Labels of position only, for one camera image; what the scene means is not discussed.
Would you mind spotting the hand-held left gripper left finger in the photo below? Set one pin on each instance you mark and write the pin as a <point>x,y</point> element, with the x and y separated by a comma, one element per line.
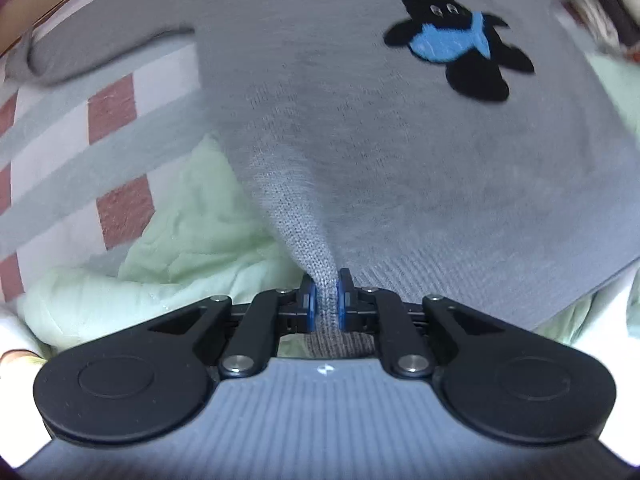
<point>311,306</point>

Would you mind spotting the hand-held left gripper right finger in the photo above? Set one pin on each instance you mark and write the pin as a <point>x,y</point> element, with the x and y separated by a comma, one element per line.
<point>342,301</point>

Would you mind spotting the gray knit sweater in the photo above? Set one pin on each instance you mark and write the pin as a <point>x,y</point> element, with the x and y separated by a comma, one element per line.
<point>375,170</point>

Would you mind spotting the light green blanket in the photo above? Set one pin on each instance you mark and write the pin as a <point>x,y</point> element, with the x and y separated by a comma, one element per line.
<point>200,240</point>

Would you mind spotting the checked dog print bedsheet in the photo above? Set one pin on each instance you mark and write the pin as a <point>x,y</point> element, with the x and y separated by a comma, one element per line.
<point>50,160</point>

